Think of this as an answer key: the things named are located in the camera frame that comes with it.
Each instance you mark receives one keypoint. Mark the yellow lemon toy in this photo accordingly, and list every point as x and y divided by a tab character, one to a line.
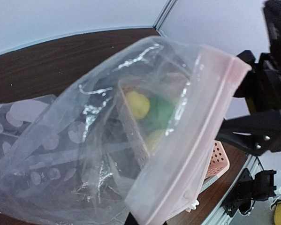
138	103

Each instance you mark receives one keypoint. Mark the pale yellow walnut-shaped toy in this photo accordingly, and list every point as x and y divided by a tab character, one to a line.
153	139

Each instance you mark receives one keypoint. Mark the clear zip top bag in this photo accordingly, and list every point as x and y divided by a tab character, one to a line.
81	159

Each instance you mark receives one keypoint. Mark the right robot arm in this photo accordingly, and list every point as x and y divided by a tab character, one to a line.
260	131

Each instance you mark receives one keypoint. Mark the green bok choy toy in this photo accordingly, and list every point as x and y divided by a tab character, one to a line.
159	114

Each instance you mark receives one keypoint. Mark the right aluminium frame post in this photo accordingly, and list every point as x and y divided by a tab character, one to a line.
168	7

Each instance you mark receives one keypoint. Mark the front aluminium rail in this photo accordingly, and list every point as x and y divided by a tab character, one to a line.
229	205

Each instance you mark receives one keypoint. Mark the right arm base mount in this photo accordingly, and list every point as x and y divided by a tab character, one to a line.
259	189

